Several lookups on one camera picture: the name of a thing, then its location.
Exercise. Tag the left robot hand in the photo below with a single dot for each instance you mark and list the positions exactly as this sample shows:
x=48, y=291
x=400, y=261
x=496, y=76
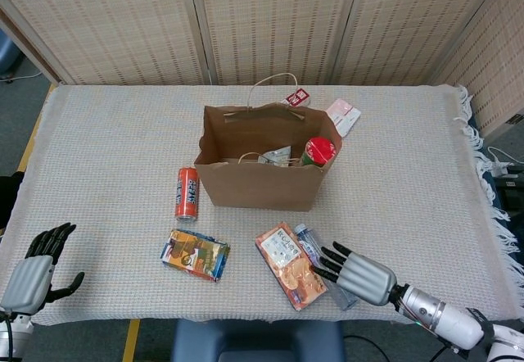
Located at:
x=28, y=284

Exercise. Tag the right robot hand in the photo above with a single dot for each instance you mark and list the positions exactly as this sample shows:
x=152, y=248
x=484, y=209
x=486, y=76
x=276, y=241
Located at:
x=364, y=278

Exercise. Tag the clear plastic water bottle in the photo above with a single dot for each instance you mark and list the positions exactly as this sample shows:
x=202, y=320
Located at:
x=305, y=239

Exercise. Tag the blue-orange cookie box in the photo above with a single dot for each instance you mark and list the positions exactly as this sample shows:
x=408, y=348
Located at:
x=286, y=263

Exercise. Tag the green chips canister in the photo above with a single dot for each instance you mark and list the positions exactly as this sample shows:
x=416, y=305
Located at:
x=321, y=149

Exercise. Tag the silver snack bag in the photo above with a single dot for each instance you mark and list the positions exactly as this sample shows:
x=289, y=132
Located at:
x=278, y=155

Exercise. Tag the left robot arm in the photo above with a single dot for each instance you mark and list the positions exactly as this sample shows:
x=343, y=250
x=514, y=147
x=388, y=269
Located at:
x=16, y=333

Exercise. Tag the brown paper bag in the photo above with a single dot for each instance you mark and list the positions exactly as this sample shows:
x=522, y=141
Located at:
x=262, y=192

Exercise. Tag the colourful flat snack pack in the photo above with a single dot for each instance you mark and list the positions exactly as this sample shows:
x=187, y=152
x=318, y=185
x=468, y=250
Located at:
x=192, y=255

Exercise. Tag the black plastic bin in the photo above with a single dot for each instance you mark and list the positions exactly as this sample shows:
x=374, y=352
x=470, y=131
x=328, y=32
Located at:
x=511, y=198

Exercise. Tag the orange soda can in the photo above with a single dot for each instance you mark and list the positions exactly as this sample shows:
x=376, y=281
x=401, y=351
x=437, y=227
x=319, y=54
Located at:
x=187, y=196

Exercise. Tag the black object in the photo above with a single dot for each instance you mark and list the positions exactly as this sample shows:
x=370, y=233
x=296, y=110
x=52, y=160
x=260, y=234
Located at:
x=10, y=198

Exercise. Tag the blue padded seat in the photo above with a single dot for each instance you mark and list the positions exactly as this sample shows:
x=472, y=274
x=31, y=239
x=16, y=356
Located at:
x=258, y=337

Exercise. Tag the beige woven tablecloth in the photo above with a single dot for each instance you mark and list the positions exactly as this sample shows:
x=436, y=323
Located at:
x=102, y=153

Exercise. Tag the white pink packet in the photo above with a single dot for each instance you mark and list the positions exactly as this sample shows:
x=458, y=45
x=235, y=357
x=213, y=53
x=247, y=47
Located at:
x=346, y=114

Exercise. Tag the white power adapter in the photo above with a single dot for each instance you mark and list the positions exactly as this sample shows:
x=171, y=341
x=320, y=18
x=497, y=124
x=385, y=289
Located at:
x=501, y=167

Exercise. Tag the red white small packet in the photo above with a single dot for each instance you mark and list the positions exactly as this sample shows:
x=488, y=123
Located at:
x=296, y=96

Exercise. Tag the blue chair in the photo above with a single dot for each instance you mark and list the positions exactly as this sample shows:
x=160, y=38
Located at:
x=7, y=55

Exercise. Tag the bamboo folding screen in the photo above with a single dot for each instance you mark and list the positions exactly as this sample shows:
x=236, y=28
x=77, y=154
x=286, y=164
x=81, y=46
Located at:
x=123, y=22

